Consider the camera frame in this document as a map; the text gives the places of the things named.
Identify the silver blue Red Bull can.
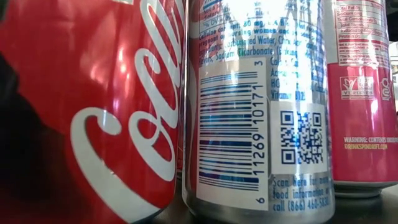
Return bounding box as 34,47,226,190
182,0,336,224

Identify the red Coca-Cola can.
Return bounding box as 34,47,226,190
0,0,187,224
175,133,185,183

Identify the pink white Spindrift can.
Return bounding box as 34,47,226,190
322,0,398,199

